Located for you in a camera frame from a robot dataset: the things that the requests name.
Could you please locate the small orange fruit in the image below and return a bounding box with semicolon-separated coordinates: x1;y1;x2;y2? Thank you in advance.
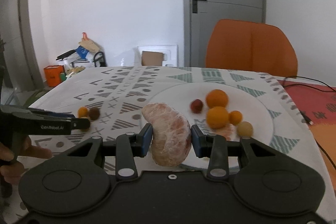
77;106;89;118

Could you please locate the brown round fruit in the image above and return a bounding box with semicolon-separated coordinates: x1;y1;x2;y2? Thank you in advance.
88;107;100;121

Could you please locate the peeled pomelo segment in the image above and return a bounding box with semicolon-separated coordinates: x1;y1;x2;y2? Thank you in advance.
141;103;191;167

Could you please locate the person's left hand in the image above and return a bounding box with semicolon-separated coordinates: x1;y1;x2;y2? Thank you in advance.
1;136;53;185

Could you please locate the large orange lower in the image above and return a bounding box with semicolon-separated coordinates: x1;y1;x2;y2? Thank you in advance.
206;106;229;129

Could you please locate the large orange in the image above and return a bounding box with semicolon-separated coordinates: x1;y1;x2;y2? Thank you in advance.
206;106;229;129
206;89;229;109

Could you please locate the pale yellow round fruit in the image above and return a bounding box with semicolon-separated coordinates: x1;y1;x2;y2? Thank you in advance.
237;121;254;137

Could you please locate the small orange kumquat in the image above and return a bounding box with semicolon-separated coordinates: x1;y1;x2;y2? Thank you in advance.
229;110;243;126

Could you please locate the patterned white tablecloth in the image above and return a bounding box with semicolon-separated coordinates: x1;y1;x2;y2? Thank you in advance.
1;67;335;223

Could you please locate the red small fruit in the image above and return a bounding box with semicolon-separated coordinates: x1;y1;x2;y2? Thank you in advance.
190;99;203;114

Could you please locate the large orange upper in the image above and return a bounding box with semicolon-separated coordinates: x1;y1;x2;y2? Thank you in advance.
206;89;229;109

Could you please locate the white round plate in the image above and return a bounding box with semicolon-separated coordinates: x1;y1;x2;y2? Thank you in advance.
146;82;275;170

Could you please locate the orange box on floor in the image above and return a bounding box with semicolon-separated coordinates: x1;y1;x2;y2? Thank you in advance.
43;65;64;88

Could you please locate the paper bag on pile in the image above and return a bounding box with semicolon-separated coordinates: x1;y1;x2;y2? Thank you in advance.
79;32;100;53

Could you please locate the cardboard box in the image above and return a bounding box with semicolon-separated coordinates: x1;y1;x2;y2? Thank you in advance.
141;51;164;67

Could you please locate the white foam board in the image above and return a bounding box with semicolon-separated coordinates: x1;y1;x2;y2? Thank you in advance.
137;45;178;67

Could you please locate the orange chair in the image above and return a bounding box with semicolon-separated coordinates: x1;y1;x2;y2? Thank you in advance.
205;19;298;77

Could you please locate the red orange table mat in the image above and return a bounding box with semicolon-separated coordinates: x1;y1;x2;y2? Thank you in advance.
278;76;335;179

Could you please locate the black cart frame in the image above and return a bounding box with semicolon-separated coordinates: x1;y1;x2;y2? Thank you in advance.
93;51;107;67

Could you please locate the black cable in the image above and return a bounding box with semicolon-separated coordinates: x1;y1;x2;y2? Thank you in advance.
282;76;336;177

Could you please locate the left grey door frame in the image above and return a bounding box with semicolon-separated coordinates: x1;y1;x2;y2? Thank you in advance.
0;0;44;90

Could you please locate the black door handle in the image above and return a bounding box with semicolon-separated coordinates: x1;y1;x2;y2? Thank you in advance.
192;0;207;14

